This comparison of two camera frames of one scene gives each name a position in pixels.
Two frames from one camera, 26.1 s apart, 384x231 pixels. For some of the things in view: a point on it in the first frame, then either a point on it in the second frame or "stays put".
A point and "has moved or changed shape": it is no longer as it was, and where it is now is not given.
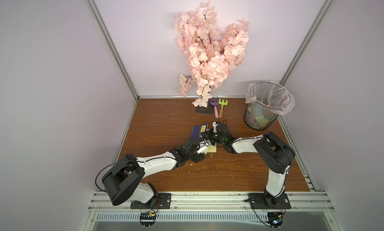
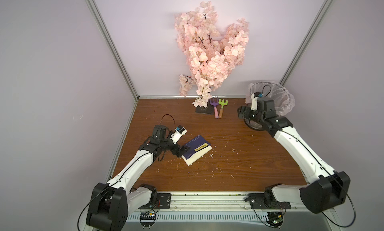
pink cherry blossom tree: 211,55 stays put
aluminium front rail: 209,202 stays put
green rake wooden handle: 222,103 stays put
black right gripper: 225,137 -> 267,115
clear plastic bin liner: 270,96 stays put
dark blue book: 196,131 has moved or changed shape
